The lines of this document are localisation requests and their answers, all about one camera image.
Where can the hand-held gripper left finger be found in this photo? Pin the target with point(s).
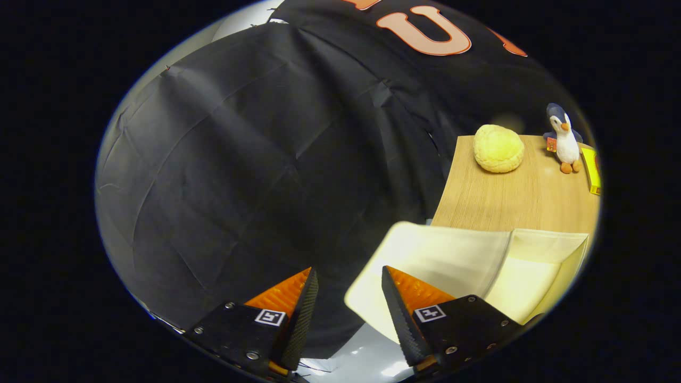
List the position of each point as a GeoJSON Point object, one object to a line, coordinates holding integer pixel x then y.
{"type": "Point", "coordinates": [303, 319]}

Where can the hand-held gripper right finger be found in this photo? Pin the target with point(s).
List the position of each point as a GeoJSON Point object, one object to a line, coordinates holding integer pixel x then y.
{"type": "Point", "coordinates": [401, 319]}

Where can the cream fabric storage box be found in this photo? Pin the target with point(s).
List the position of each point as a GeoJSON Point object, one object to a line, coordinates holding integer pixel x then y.
{"type": "Point", "coordinates": [452, 250]}

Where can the black backdrop cloth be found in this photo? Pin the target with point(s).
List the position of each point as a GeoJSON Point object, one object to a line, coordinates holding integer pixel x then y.
{"type": "Point", "coordinates": [239, 186]}

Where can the yellow round bread toy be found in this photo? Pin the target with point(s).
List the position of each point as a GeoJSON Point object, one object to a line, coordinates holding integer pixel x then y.
{"type": "Point", "coordinates": [498, 149]}

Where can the penguin plush toy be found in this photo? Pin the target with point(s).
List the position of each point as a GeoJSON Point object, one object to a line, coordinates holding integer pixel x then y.
{"type": "Point", "coordinates": [566, 143]}

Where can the yellow book with red circle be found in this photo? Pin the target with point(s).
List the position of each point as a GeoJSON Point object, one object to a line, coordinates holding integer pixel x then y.
{"type": "Point", "coordinates": [591, 170]}

